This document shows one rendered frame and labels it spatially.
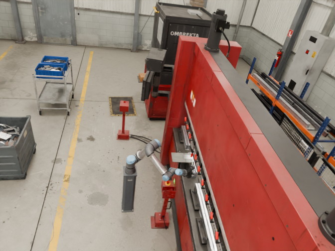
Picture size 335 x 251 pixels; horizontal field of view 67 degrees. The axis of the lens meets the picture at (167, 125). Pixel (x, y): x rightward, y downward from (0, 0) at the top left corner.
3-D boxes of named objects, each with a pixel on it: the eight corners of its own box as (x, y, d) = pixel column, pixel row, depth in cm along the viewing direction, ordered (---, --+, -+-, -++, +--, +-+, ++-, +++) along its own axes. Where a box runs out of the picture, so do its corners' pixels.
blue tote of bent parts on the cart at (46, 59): (45, 62, 558) (44, 55, 548) (69, 64, 569) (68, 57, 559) (42, 69, 530) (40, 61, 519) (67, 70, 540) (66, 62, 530)
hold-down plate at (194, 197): (189, 189, 309) (190, 188, 307) (194, 190, 310) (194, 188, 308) (194, 210, 285) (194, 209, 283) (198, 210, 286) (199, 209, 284)
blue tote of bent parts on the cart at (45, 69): (40, 70, 524) (38, 62, 514) (65, 72, 535) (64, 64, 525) (36, 78, 496) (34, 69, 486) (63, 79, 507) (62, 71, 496)
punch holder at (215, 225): (211, 222, 241) (215, 211, 231) (219, 222, 242) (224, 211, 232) (214, 237, 228) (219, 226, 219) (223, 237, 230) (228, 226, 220)
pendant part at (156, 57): (146, 93, 450) (151, 47, 402) (160, 96, 450) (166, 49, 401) (141, 107, 408) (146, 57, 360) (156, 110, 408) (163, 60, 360)
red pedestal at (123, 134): (116, 133, 521) (117, 98, 474) (129, 134, 525) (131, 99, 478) (116, 139, 505) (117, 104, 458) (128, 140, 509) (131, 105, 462)
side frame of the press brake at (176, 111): (159, 156, 482) (179, 35, 352) (202, 158, 495) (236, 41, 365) (160, 165, 462) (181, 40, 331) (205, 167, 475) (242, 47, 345)
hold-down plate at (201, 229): (196, 218, 277) (196, 217, 275) (200, 218, 278) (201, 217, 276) (201, 245, 252) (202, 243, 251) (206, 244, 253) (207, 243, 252)
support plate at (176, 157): (171, 153, 344) (171, 152, 343) (189, 153, 348) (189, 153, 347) (172, 162, 329) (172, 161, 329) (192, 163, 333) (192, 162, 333)
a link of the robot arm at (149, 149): (143, 146, 289) (169, 180, 284) (149, 141, 297) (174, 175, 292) (138, 150, 297) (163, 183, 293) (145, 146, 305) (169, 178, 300)
